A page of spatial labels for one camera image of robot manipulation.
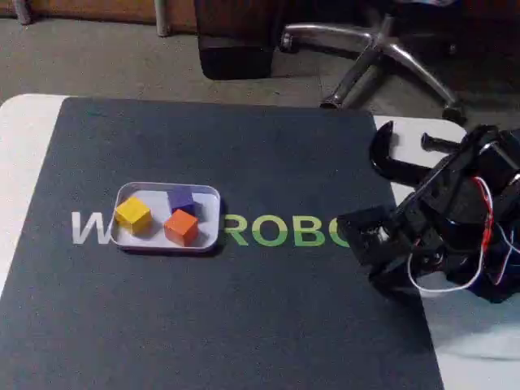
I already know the orange cube block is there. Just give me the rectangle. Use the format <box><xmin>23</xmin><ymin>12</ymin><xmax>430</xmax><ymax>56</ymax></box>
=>
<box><xmin>163</xmin><ymin>209</ymin><xmax>201</xmax><ymax>248</ymax></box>

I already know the purple cube block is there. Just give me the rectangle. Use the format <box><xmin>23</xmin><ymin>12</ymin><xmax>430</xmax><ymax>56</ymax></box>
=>
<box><xmin>167</xmin><ymin>185</ymin><xmax>196</xmax><ymax>216</ymax></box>

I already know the yellow cube block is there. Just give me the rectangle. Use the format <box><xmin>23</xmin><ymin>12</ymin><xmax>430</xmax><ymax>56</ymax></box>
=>
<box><xmin>114</xmin><ymin>197</ymin><xmax>153</xmax><ymax>236</ymax></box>

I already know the pale lavender rectangular tray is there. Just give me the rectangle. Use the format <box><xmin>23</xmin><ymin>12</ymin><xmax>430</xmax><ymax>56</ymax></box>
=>
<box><xmin>111</xmin><ymin>181</ymin><xmax>223</xmax><ymax>256</ymax></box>

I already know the black table clamp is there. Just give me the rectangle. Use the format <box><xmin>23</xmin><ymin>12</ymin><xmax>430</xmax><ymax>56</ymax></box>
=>
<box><xmin>368</xmin><ymin>120</ymin><xmax>462</xmax><ymax>184</ymax></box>

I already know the black mat with green lettering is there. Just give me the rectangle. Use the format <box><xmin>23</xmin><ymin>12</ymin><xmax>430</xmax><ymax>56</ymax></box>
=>
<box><xmin>0</xmin><ymin>96</ymin><xmax>446</xmax><ymax>390</ymax></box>

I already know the chrome office chair base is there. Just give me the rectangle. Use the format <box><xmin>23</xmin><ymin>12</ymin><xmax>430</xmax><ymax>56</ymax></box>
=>
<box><xmin>279</xmin><ymin>11</ymin><xmax>468</xmax><ymax>125</ymax></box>

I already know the dark cabinet on floor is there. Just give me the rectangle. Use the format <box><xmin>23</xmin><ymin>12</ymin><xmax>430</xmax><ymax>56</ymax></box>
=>
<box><xmin>193</xmin><ymin>0</ymin><xmax>282</xmax><ymax>80</ymax></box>

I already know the grey metal furniture leg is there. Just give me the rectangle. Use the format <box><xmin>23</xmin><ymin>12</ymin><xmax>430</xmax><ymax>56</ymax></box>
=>
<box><xmin>11</xmin><ymin>0</ymin><xmax>36</xmax><ymax>26</ymax></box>
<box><xmin>154</xmin><ymin>0</ymin><xmax>172</xmax><ymax>38</ymax></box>

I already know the thin white red gripper cable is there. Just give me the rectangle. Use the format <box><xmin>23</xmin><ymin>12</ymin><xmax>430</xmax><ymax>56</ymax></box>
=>
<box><xmin>407</xmin><ymin>243</ymin><xmax>487</xmax><ymax>294</ymax></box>

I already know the red white blue ribbon cable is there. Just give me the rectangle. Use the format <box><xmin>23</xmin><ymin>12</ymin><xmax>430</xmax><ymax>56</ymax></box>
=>
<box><xmin>472</xmin><ymin>177</ymin><xmax>496</xmax><ymax>255</ymax></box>

